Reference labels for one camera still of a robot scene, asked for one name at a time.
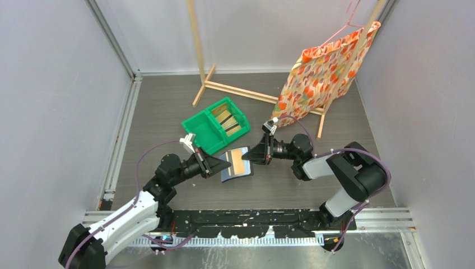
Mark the green plastic two-compartment bin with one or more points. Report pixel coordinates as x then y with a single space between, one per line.
210 136

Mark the gold striped card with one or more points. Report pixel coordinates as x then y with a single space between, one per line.
224 117
239 167

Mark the gold card with stripe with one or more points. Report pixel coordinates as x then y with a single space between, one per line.
232 129

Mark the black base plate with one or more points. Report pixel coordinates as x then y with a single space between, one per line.
285 223

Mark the pink wire hanger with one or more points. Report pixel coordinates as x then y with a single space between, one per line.
352 8

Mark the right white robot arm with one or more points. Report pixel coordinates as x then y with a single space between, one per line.
359 174

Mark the floral orange cloth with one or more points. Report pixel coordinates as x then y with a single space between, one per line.
313 77

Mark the aluminium corner frame post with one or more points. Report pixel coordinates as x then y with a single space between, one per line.
111 38

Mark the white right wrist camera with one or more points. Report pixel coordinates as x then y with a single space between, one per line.
270 126

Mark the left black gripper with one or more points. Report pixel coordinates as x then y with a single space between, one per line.
208 165

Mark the black leather card holder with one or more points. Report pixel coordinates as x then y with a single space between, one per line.
224 173

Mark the slotted metal rail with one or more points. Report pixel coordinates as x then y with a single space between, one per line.
269 240

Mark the wooden drying rack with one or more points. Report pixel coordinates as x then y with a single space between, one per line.
206 81

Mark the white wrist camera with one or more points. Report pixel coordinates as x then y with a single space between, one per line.
270 126
188 142

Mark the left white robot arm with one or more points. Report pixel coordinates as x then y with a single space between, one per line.
95 246

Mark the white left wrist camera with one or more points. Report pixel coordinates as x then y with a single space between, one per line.
188 142

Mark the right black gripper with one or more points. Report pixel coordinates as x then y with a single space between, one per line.
263 152

